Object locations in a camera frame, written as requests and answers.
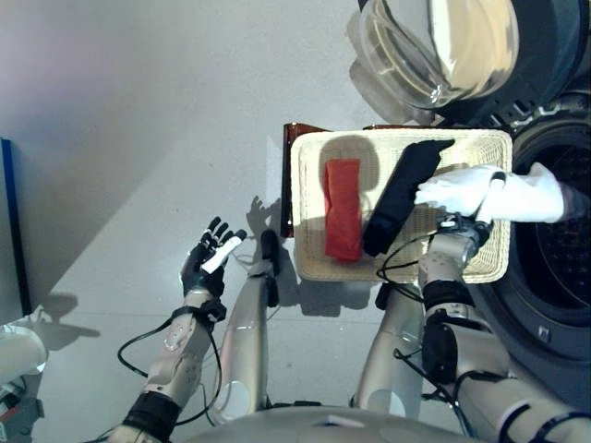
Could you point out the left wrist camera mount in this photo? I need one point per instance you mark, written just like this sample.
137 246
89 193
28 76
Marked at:
213 311

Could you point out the silver robot left leg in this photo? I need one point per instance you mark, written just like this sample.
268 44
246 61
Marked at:
251 332

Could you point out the black cloth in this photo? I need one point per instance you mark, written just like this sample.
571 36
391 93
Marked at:
397 198

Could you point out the silver robot right leg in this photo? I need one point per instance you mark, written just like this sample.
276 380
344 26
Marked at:
397 350

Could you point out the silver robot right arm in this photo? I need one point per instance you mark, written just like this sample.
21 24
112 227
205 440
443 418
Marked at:
475 350

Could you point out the grey front-load washing machine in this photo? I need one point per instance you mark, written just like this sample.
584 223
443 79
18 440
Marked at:
531 300

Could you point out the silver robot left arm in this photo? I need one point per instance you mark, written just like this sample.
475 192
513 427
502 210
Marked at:
180 350

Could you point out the dark brown wooden stool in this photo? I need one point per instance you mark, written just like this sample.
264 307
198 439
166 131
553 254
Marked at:
286 184

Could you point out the white cloth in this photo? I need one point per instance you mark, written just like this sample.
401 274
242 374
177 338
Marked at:
457 189

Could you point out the white rounded device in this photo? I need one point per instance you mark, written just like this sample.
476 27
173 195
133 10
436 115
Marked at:
18 350

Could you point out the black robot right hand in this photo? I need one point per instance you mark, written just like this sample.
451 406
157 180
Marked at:
488 207

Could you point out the silver robot torso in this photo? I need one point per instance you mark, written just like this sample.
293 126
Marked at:
323 427

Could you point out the red cloth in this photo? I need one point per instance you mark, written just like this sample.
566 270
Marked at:
344 212

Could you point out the white woven wicker basket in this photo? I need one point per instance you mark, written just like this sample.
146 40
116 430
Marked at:
314 207

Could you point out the silver robot leg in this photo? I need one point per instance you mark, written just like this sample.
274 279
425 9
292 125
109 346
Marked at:
397 350
251 332

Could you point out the flat panel with dark edge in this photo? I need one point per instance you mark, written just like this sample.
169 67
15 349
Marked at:
11 231

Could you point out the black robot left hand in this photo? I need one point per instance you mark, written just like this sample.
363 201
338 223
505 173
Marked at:
203 272

